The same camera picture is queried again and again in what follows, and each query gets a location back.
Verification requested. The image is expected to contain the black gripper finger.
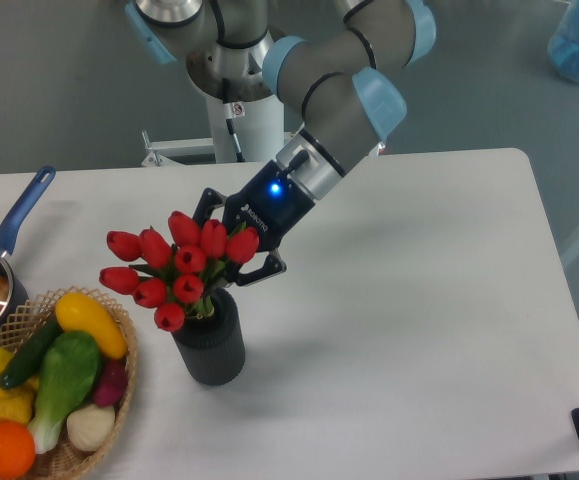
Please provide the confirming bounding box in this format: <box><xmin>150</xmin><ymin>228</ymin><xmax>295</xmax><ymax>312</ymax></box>
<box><xmin>223</xmin><ymin>249</ymin><xmax>287</xmax><ymax>288</ymax></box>
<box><xmin>192</xmin><ymin>187</ymin><xmax>228</xmax><ymax>224</ymax></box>

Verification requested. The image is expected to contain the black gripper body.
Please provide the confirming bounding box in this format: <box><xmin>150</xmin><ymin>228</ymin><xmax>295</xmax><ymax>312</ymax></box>
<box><xmin>222</xmin><ymin>161</ymin><xmax>315</xmax><ymax>250</ymax></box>

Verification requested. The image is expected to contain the red tulip bouquet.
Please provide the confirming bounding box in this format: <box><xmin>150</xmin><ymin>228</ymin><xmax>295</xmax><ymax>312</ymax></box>
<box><xmin>99</xmin><ymin>211</ymin><xmax>260</xmax><ymax>332</ymax></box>

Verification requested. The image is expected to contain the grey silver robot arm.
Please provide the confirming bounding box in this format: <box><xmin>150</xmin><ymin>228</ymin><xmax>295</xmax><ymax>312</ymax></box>
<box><xmin>125</xmin><ymin>1</ymin><xmax>436</xmax><ymax>288</ymax></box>

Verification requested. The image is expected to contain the dark grey ribbed vase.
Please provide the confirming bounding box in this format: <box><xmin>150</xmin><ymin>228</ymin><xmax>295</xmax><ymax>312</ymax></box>
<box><xmin>172</xmin><ymin>289</ymin><xmax>246</xmax><ymax>386</ymax></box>

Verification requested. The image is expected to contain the yellow squash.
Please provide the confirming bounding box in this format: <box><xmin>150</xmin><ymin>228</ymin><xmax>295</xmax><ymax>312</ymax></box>
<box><xmin>55</xmin><ymin>291</ymin><xmax>128</xmax><ymax>360</ymax></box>

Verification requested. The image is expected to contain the purple red onion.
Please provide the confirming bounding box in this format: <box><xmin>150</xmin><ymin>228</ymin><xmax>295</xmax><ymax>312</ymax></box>
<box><xmin>91</xmin><ymin>360</ymin><xmax>128</xmax><ymax>407</ymax></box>

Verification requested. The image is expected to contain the green bok choy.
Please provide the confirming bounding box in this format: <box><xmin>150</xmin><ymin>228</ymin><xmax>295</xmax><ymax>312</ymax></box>
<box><xmin>28</xmin><ymin>331</ymin><xmax>102</xmax><ymax>455</ymax></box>

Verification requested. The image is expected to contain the dark green cucumber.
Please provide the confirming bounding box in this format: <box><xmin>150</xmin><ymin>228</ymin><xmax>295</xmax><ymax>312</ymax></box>
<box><xmin>0</xmin><ymin>315</ymin><xmax>63</xmax><ymax>390</ymax></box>

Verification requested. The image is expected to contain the white garlic bulb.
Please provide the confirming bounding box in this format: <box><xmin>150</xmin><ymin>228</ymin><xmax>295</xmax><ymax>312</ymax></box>
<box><xmin>66</xmin><ymin>404</ymin><xmax>115</xmax><ymax>452</ymax></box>

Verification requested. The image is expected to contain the woven wicker basket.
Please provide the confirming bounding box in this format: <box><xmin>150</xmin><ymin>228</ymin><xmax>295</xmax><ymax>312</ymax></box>
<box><xmin>0</xmin><ymin>286</ymin><xmax>138</xmax><ymax>479</ymax></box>

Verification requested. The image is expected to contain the orange fruit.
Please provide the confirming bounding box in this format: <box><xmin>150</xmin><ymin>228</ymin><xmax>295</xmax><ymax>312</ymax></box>
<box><xmin>0</xmin><ymin>421</ymin><xmax>36</xmax><ymax>479</ymax></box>

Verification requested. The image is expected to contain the white metal base frame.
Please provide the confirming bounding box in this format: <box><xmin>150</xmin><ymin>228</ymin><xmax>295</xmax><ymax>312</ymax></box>
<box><xmin>143</xmin><ymin>126</ymin><xmax>385</xmax><ymax>172</ymax></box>

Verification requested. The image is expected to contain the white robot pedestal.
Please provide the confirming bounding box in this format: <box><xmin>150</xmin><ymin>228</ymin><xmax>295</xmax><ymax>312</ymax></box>
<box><xmin>205</xmin><ymin>95</ymin><xmax>285</xmax><ymax>164</ymax></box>

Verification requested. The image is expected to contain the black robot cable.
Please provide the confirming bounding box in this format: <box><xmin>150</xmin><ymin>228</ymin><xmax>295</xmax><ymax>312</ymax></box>
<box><xmin>220</xmin><ymin>78</ymin><xmax>247</xmax><ymax>164</ymax></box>

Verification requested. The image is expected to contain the blue handled saucepan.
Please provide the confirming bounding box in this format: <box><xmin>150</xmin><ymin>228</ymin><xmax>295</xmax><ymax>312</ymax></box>
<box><xmin>0</xmin><ymin>166</ymin><xmax>56</xmax><ymax>326</ymax></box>

